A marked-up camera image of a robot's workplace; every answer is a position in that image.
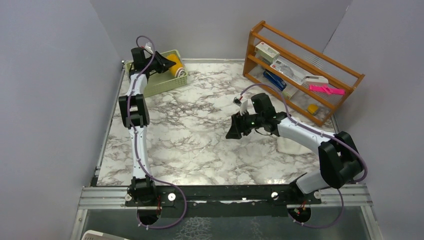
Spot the white basket at bottom edge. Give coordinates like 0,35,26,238
81,230,128,240

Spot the white device on shelf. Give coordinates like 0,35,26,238
302,75,329,87

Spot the white towel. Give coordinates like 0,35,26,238
277,118,318,155

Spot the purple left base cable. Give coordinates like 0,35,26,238
136,185,188,230

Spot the light green plastic basket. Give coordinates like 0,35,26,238
124,49,188,98

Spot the yellow brown bear towel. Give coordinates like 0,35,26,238
166,53,186,78

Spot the yellow grey sponge block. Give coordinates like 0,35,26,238
307,104,320,116

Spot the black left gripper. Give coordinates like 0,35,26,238
142,50,175,73

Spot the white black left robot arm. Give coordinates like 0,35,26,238
118,47,176,206

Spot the orange wooden shelf rack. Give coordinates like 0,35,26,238
242,21,364,127

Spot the pink clip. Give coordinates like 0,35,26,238
309,85,346,96

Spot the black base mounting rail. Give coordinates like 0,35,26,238
124,184,322,218

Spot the blue flat object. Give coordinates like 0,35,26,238
263,70,287,91

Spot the white green small box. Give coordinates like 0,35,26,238
254,41,280,65

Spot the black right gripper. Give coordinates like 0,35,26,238
225,108,264,139

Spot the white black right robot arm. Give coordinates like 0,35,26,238
225,93,366,204

